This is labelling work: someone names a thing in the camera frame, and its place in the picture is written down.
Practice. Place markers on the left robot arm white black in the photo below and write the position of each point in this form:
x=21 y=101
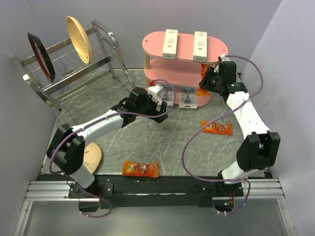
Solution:
x=68 y=145

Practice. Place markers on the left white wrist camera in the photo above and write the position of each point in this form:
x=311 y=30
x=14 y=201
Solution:
x=155 y=91

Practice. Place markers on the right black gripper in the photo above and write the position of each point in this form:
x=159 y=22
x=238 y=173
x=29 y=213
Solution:
x=205 y=82

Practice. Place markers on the yellow wooden plate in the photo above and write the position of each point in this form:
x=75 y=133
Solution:
x=79 y=39

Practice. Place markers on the orange razor bag front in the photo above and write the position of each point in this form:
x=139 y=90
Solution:
x=135 y=169

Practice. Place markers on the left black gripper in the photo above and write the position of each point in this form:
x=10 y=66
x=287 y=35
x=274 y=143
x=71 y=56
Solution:
x=162 y=108

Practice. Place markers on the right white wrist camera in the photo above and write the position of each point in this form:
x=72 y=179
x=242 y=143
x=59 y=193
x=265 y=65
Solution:
x=223 y=57

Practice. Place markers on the pink three-tier shelf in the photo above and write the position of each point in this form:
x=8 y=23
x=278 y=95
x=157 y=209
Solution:
x=181 y=72

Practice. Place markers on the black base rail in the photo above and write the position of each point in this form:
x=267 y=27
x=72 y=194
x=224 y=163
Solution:
x=165 y=191

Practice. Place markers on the metal dish rack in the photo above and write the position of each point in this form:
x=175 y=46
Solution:
x=73 y=77

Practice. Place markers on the bird painted wooden plate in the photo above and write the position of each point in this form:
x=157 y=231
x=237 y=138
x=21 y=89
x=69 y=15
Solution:
x=92 y=157

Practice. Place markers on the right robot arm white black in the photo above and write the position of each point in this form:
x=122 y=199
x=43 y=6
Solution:
x=260 y=145

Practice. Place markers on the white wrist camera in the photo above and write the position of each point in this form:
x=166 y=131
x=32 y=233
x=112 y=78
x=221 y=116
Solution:
x=155 y=91
x=223 y=57

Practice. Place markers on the white razor box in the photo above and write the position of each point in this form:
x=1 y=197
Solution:
x=200 y=46
x=170 y=44

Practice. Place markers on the orange razor bag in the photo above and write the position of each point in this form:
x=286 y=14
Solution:
x=202 y=91
x=135 y=169
x=218 y=128

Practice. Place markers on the black red plate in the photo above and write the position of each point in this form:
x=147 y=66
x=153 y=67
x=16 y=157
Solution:
x=42 y=57

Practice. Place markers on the blue razor blister pack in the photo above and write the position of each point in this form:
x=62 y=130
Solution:
x=188 y=98
x=168 y=95

